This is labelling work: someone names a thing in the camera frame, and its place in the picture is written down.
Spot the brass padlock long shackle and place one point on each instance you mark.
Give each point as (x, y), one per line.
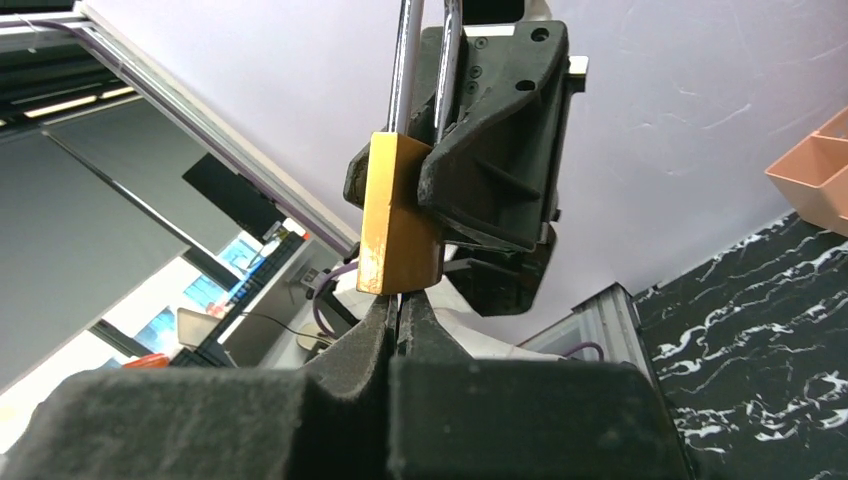
(401, 247)

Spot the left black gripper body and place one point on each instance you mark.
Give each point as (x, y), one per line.
(500, 283)

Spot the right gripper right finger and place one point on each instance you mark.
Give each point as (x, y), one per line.
(452, 416)

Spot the orange plastic file organizer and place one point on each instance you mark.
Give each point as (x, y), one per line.
(812, 176)

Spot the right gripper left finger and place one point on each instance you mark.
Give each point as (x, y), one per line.
(324, 420)

